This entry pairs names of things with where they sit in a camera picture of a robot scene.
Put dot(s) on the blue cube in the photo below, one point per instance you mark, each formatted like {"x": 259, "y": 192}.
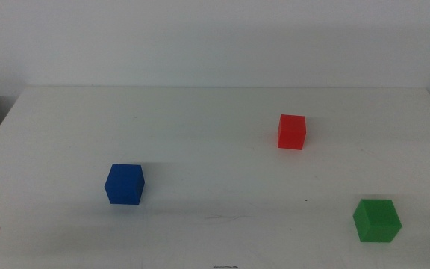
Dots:
{"x": 123, "y": 185}

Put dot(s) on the green cube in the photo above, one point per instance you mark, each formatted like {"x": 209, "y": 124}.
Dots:
{"x": 377, "y": 222}

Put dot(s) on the red cube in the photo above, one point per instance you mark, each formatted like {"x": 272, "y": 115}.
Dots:
{"x": 291, "y": 132}

